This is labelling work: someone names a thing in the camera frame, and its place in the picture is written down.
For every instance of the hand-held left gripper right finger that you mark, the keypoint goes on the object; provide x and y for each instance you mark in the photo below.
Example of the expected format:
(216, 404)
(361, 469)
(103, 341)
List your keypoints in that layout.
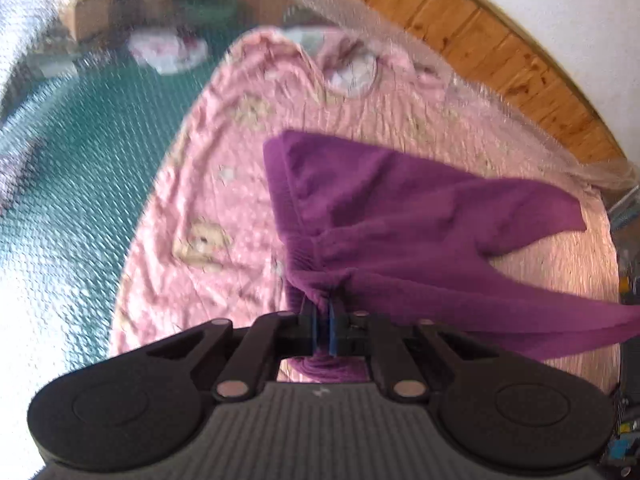
(332, 332)

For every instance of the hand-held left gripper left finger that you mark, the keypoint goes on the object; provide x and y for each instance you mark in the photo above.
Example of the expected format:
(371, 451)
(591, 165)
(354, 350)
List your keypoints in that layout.
(312, 327)

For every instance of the purple garment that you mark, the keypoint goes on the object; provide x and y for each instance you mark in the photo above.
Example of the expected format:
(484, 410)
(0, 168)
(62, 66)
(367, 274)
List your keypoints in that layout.
(380, 200)

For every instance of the green plastic basin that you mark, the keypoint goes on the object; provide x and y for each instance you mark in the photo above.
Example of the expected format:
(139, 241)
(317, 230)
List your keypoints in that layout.
(207, 9)

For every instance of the pink bear-print blanket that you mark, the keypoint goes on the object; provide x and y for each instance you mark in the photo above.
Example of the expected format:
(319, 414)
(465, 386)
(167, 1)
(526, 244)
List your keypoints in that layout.
(225, 200)

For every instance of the clear bubble wrap sheet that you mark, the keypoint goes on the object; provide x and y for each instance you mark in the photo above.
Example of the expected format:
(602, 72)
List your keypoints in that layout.
(75, 185)

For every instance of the white plastic bag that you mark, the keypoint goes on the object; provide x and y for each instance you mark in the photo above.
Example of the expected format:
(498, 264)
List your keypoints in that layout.
(167, 50)

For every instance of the small cardboard box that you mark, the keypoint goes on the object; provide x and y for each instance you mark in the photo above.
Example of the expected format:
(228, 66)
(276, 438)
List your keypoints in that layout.
(85, 15)

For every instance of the wooden headboard panel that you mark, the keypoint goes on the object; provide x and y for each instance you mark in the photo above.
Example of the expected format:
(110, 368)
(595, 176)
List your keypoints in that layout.
(475, 45)

